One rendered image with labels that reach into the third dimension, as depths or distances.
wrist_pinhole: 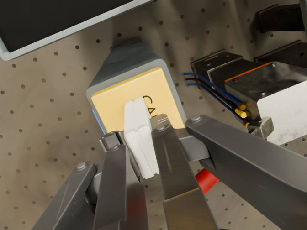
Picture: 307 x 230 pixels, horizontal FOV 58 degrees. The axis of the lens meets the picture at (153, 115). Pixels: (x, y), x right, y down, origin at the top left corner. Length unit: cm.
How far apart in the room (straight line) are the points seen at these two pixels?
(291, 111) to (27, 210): 70
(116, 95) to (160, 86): 3
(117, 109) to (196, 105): 51
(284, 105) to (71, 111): 50
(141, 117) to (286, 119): 24
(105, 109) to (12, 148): 58
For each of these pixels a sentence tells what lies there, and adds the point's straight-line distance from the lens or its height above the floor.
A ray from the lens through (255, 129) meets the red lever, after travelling 35.
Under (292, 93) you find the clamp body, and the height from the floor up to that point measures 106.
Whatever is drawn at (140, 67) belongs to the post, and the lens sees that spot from 23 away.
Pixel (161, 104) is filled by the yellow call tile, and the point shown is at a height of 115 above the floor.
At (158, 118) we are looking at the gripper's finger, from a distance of 18.
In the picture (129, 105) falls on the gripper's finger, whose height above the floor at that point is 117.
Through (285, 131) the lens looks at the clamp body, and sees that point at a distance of 38.
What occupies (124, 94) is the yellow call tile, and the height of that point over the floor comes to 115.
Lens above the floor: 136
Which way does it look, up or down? 72 degrees down
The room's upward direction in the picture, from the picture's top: 163 degrees clockwise
